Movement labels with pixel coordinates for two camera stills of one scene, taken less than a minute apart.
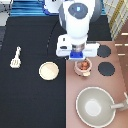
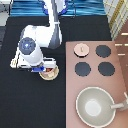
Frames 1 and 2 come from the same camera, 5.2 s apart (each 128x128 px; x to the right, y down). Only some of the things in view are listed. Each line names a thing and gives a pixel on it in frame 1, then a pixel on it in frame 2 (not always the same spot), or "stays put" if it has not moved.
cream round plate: [49, 70] stays put
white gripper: [75, 52] to [40, 67]
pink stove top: [106, 73] stays put
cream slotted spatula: [16, 62] stays put
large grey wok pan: [96, 107] stays put
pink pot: [83, 67] to [48, 70]
